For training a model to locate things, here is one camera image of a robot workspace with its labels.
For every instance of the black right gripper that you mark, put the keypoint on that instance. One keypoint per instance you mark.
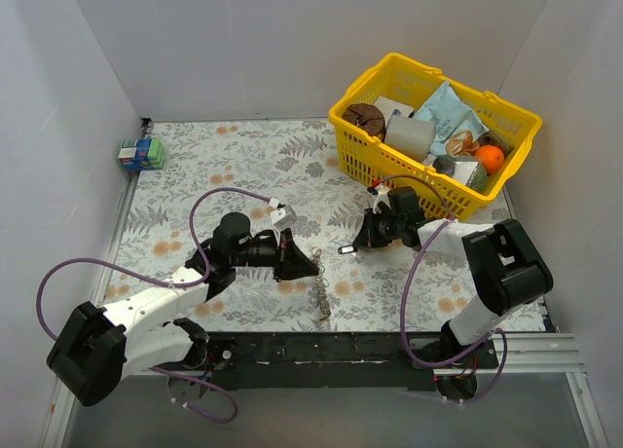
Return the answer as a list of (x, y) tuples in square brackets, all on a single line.
[(375, 228)]

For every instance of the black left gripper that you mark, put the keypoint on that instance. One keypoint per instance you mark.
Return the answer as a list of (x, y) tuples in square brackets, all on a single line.
[(280, 255)]

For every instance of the black key tag white label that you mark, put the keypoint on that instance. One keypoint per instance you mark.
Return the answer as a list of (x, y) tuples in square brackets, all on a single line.
[(347, 249)]

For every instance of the steel disc with keyrings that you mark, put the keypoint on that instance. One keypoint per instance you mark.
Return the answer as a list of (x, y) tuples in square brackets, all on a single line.
[(320, 285)]

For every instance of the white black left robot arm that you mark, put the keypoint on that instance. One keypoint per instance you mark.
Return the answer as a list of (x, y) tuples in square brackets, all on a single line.
[(100, 346)]

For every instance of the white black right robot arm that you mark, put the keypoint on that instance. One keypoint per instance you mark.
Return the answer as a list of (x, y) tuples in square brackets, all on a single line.
[(507, 270)]

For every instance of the white cylinder container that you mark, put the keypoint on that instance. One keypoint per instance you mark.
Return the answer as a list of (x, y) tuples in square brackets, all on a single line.
[(409, 136)]

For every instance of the brown round package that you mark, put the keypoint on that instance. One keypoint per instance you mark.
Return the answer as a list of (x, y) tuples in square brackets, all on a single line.
[(366, 117)]

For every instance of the green speckled package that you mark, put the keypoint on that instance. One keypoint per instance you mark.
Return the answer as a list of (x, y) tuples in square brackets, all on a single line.
[(471, 174)]

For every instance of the white box in basket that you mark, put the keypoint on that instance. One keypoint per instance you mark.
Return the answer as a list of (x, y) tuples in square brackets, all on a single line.
[(390, 107)]

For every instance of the floral table mat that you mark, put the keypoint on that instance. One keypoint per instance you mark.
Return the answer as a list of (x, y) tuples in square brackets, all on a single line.
[(215, 168)]

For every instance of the orange fruit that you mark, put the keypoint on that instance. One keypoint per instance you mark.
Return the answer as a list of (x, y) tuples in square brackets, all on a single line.
[(490, 157)]

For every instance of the light blue chips bag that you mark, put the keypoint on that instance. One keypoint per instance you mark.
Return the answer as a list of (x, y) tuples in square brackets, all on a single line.
[(456, 124)]

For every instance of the yellow plastic basket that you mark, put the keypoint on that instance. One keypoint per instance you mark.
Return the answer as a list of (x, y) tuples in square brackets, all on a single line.
[(367, 158)]

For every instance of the blue green sponge pack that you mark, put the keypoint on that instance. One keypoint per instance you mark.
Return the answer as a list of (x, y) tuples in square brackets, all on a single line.
[(142, 154)]

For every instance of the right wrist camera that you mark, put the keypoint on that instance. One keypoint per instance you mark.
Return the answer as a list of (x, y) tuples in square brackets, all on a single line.
[(380, 194)]

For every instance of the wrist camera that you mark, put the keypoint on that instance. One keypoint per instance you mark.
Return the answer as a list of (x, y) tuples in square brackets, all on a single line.
[(380, 194), (283, 217)]

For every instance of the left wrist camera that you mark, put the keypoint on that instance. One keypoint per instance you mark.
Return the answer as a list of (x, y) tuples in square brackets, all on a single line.
[(283, 217)]

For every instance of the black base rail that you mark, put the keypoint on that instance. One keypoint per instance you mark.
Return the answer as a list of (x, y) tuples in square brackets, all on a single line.
[(311, 360)]

